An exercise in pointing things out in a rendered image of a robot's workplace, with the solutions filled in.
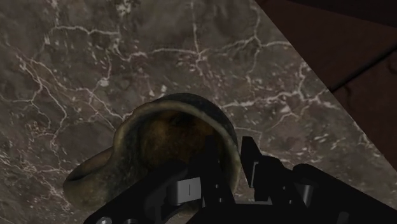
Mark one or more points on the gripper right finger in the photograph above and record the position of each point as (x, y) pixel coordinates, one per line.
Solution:
(273, 176)

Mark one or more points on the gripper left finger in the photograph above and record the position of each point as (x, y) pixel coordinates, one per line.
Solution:
(198, 173)

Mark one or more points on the brown ceramic pot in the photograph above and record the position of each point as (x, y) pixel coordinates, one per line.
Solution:
(161, 139)

